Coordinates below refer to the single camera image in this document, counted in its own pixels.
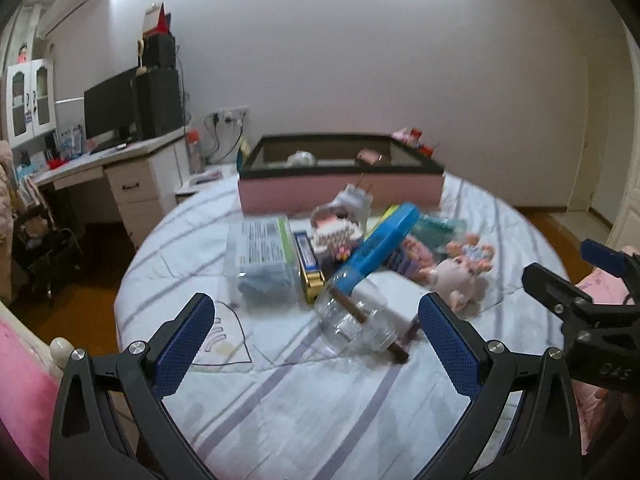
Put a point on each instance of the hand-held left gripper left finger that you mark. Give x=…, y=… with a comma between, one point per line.
x=184, y=347

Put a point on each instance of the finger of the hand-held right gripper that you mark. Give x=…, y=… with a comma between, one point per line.
x=597, y=252
x=550, y=285

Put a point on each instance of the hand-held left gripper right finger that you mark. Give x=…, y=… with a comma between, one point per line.
x=450, y=350

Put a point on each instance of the pink pig plush toy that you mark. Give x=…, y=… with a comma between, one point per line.
x=455, y=282

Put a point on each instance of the small doll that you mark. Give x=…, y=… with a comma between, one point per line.
x=470, y=252

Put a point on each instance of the clear plastic jar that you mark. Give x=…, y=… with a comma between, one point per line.
x=345, y=330

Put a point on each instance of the clear plastic box with label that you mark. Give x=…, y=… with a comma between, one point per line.
x=260, y=250

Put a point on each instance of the blue highlighter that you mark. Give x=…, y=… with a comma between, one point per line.
x=380, y=245

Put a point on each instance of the pink building brick model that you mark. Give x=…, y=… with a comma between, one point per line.
x=332, y=235

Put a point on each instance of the pink box with black rim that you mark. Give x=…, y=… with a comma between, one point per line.
x=340, y=190

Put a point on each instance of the purple pink printed packet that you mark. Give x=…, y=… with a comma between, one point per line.
x=407, y=260

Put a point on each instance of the brown wooden stick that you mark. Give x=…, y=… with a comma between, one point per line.
x=350, y=307

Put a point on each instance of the teal box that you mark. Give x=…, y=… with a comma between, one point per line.
x=440, y=230

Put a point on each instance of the blue and gold box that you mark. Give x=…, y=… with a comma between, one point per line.
x=307, y=270

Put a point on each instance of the yellow highlighter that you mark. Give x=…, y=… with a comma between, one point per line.
x=382, y=217

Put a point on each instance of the black trolley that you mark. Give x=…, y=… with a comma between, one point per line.
x=47, y=255

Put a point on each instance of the white desk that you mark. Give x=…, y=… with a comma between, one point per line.
x=135, y=185

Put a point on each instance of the white plug adapter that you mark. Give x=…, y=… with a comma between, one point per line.
x=350, y=202

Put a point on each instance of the orange cap bottle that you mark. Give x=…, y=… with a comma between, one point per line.
x=194, y=150

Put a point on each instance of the rose gold metal object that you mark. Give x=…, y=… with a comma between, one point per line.
x=372, y=157

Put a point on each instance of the silver round object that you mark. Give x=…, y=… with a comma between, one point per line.
x=301, y=158

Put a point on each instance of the black computer tower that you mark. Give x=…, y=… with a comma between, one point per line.
x=160, y=105

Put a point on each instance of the black computer monitor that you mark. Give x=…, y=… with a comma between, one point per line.
x=110, y=105

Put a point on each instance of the white glass door cabinet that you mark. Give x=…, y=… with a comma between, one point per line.
x=30, y=100

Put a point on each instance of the black speaker box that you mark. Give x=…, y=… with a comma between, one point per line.
x=159, y=50

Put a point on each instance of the red and white carton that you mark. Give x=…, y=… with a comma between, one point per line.
x=157, y=20

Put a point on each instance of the small pink doll figure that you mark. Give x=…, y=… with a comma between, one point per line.
x=22, y=54

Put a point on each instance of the white air conditioner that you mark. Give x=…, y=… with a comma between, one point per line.
x=70, y=5

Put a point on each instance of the cream bed post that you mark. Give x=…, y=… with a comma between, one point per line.
x=62, y=352

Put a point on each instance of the white wall socket strip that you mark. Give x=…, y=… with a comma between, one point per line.
x=230, y=112

